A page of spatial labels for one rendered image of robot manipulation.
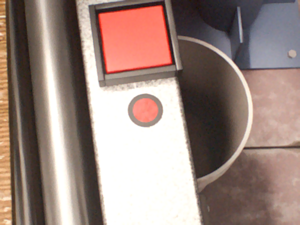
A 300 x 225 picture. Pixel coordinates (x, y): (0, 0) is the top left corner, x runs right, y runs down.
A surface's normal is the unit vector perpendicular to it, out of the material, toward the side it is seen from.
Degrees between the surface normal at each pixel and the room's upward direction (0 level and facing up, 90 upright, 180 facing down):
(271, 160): 1
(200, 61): 87
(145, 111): 0
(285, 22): 0
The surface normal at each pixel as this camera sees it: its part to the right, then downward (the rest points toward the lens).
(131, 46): 0.01, -0.30
